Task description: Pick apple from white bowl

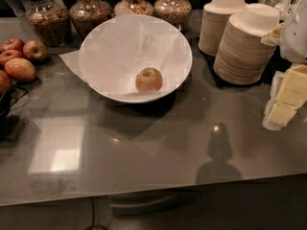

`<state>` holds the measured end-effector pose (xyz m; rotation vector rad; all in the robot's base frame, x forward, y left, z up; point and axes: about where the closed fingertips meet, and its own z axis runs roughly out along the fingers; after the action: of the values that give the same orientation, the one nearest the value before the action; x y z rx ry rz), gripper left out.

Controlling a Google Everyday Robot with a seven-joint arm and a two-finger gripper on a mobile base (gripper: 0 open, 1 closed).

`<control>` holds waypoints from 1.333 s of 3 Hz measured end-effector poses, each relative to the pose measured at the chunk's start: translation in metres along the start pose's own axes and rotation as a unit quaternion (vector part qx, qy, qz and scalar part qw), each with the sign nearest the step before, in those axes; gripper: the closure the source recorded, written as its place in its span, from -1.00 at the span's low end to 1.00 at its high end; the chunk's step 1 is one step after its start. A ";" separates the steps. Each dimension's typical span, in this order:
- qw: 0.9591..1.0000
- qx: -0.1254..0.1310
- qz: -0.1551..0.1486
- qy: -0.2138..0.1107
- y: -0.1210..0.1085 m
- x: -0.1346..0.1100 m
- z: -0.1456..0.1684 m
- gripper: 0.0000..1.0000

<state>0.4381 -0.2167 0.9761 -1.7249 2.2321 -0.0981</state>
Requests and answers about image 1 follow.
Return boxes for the large red-yellow apple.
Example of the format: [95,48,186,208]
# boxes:
[5,58,36,82]

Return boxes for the glass cereal jar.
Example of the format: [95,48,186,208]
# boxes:
[26,0,72,47]
[153,0,192,31]
[114,0,154,15]
[69,0,112,38]

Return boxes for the white bowl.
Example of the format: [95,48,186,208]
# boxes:
[78,14,194,104]

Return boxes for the front stack paper bowls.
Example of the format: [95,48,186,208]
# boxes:
[213,3,280,85]

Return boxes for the white paper liner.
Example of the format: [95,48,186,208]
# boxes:
[59,8,190,98]

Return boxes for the black tray under bowls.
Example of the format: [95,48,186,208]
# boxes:
[200,49,292,88]

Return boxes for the black wire basket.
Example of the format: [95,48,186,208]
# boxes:
[0,85,30,141]

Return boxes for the red apple middle left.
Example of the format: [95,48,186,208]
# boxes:
[0,50,24,67]

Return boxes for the left glass cereal jar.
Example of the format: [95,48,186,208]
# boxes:
[26,0,72,47]

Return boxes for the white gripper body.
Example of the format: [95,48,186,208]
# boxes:
[261,3,307,64]

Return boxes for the red apple at edge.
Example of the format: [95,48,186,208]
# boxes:
[0,70,12,93]

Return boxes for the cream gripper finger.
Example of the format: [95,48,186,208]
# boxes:
[262,63,307,131]

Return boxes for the red apple top right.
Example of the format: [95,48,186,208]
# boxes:
[23,39,48,62]

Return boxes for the red apple top left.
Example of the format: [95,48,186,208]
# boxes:
[1,38,25,52]

